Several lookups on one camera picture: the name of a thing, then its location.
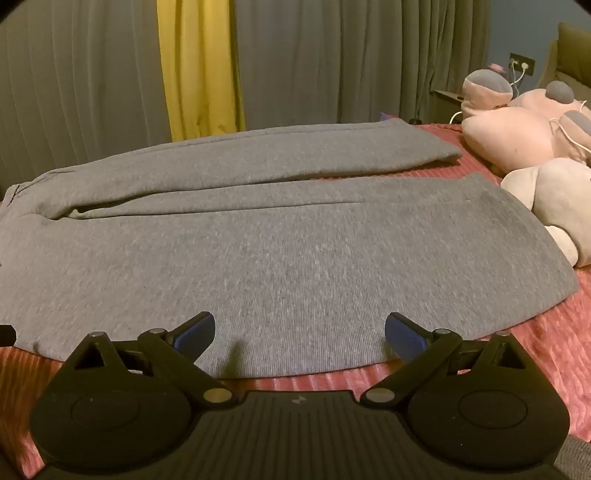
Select olive padded headboard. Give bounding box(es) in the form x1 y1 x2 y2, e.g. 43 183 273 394
539 21 591 89

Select white charging cable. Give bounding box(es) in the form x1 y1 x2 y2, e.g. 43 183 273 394
510 60 530 89

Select wall socket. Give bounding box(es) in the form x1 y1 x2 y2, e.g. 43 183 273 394
509 52 537 77

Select yellow curtain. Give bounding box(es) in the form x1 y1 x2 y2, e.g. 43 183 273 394
156 0 246 142

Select grey curtain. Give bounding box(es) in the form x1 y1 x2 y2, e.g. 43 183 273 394
233 0 493 129
0 0 174 191

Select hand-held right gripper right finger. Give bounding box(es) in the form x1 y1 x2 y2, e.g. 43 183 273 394
360 311 528 407

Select pink ribbed blanket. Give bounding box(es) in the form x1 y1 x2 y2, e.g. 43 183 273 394
0 121 591 476

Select dark nightstand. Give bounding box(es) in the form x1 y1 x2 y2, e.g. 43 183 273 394
431 88 468 124

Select grey pants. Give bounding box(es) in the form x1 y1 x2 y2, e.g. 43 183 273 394
0 116 580 377

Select beige plush toy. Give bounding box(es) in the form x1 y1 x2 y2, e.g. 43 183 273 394
501 157 591 268

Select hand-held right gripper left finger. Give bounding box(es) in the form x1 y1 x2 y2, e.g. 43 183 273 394
60 311 234 406

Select person's grey clothing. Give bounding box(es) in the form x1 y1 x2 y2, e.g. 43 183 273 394
560 433 591 480

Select pink plush toy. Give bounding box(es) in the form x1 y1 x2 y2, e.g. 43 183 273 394
461 68 591 168

